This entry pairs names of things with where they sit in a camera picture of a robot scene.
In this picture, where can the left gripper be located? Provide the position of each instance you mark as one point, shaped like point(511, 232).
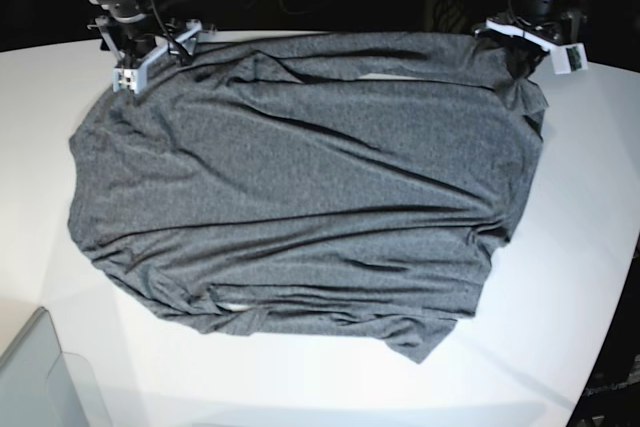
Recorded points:
point(535, 31)

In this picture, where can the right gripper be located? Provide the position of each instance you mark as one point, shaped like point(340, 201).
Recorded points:
point(145, 43)

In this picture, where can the grey t-shirt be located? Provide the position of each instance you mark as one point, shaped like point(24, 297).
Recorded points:
point(337, 184)

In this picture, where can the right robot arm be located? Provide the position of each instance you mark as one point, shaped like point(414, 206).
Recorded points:
point(126, 9)

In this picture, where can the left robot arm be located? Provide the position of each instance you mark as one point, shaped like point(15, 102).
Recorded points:
point(542, 28)

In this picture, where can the translucent grey tray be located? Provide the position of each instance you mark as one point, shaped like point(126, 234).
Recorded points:
point(43, 385)

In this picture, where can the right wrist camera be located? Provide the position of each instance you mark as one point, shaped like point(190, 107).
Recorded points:
point(134, 80)

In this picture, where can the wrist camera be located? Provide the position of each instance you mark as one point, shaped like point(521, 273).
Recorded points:
point(568, 59)
point(134, 80)

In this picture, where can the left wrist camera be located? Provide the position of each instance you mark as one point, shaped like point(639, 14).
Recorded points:
point(568, 59)

